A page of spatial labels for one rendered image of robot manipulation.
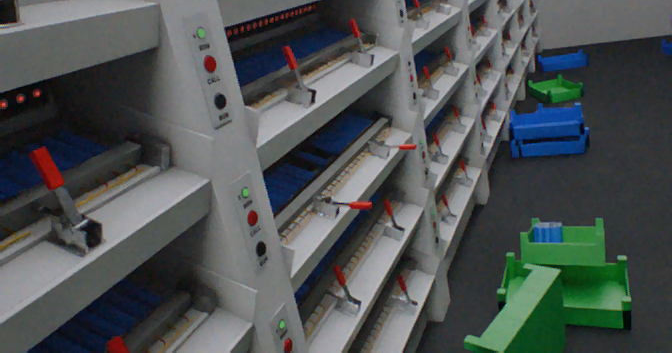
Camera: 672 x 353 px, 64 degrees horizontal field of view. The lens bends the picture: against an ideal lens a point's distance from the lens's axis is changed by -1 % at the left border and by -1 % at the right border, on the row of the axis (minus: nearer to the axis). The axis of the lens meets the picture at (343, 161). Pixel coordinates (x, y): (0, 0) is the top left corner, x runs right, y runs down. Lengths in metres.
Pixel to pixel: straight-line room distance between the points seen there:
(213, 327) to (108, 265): 0.20
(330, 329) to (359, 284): 0.13
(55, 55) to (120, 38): 0.07
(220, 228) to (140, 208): 0.11
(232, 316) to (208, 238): 0.11
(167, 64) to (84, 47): 0.10
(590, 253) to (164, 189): 1.14
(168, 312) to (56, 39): 0.33
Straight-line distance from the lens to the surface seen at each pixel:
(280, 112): 0.80
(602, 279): 1.63
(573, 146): 2.49
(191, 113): 0.60
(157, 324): 0.66
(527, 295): 1.23
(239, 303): 0.69
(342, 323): 0.97
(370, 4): 1.23
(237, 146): 0.66
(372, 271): 1.09
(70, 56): 0.52
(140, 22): 0.57
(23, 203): 0.54
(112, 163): 0.60
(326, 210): 0.89
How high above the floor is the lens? 0.90
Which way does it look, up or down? 19 degrees down
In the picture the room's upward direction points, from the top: 12 degrees counter-clockwise
